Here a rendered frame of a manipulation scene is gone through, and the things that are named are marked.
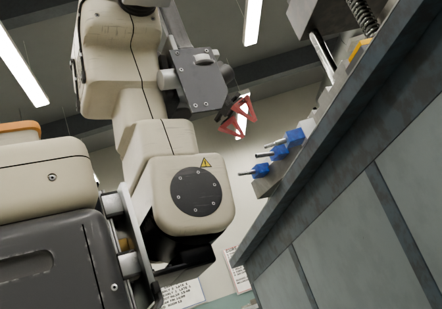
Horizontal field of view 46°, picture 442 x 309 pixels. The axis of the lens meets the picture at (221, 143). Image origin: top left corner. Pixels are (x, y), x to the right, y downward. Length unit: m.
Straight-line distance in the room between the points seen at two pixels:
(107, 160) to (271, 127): 2.88
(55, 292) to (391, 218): 0.65
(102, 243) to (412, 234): 0.57
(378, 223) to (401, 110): 0.28
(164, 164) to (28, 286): 0.39
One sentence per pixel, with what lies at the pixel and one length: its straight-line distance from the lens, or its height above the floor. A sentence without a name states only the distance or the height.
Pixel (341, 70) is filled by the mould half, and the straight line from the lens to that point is 1.14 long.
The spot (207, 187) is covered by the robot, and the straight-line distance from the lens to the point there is 1.01.
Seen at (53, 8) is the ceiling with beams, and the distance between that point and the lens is 5.49.
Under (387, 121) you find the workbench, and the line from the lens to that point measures 1.00.
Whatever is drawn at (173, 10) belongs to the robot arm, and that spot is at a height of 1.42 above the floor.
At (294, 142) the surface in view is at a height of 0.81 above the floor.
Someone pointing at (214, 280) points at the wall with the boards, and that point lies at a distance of 8.36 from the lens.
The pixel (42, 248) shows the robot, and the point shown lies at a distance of 0.75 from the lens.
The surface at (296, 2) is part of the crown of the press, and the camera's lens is 2.88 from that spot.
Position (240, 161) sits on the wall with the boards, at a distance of 8.88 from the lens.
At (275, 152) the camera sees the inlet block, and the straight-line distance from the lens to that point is 1.36.
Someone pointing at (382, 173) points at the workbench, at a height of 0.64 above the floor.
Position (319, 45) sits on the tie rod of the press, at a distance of 2.82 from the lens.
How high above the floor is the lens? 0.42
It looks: 22 degrees up
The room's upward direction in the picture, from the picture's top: 21 degrees counter-clockwise
